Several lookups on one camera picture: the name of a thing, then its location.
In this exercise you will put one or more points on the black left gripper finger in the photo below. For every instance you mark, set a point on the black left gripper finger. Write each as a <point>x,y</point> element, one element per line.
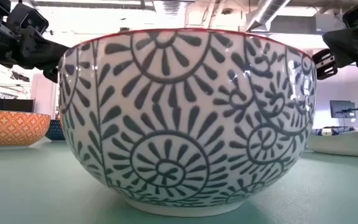
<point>51,75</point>
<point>42,53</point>

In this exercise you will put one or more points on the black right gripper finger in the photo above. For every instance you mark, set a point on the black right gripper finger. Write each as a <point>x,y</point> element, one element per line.
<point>324,63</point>
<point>353,46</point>

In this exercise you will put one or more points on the dark blue bowl yellow inside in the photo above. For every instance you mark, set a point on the dark blue bowl yellow inside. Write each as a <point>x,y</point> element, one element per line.
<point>54,130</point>

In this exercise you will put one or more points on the orange bowl with blue inside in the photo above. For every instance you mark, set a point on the orange bowl with blue inside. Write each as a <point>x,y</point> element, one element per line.
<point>11,127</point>

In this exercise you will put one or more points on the wide blue and white bowl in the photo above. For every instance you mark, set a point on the wide blue and white bowl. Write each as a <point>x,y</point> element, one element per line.
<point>346,144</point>

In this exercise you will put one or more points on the white bowl grey leaf pattern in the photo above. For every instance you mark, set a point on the white bowl grey leaf pattern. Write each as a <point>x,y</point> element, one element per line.
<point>179,124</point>

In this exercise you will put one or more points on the white room panel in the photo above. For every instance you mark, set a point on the white room panel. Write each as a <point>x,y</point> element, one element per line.
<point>42,96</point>

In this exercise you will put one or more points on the black computer monitor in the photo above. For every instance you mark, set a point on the black computer monitor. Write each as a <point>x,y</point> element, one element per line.
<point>342,109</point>

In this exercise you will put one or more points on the black low cabinet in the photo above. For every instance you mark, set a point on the black low cabinet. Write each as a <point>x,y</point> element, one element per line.
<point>5,105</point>

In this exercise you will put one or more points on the green table mat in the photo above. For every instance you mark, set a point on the green table mat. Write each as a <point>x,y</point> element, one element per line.
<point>26,186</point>

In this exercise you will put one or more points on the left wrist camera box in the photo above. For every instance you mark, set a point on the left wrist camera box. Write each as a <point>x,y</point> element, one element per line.
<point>33,20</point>

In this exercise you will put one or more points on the silver ventilation duct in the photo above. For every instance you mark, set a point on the silver ventilation duct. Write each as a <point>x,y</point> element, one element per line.
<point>266,14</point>

